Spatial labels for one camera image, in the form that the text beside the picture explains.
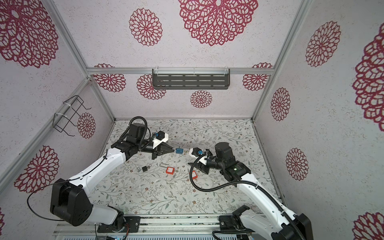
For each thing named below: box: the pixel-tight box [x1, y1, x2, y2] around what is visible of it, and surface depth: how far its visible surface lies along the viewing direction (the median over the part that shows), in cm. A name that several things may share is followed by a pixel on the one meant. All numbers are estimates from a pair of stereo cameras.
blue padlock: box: [175, 148, 184, 154], surface depth 74 cm
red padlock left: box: [165, 166, 175, 175], surface depth 94 cm
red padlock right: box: [192, 170, 199, 180], surface depth 91 cm
